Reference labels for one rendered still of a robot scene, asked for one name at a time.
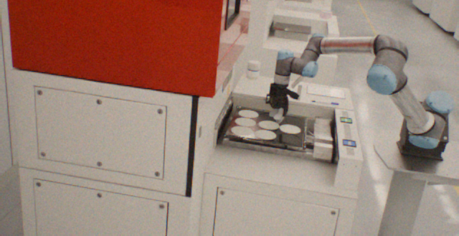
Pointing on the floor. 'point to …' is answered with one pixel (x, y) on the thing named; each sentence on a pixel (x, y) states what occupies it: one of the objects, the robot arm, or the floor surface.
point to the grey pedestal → (401, 204)
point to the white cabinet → (270, 210)
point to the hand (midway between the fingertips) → (279, 120)
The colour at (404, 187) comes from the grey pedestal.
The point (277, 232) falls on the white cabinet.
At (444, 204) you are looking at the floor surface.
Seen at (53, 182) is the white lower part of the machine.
